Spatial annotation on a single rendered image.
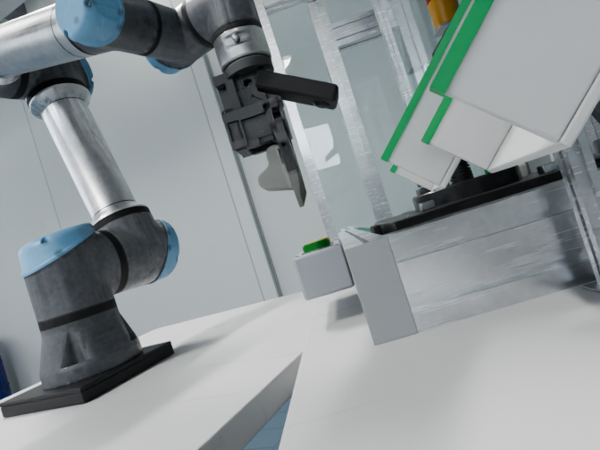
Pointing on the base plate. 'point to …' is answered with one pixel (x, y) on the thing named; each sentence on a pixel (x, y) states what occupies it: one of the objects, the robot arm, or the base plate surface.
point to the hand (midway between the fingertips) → (304, 196)
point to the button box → (323, 270)
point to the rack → (584, 197)
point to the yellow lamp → (442, 11)
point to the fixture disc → (470, 187)
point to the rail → (378, 284)
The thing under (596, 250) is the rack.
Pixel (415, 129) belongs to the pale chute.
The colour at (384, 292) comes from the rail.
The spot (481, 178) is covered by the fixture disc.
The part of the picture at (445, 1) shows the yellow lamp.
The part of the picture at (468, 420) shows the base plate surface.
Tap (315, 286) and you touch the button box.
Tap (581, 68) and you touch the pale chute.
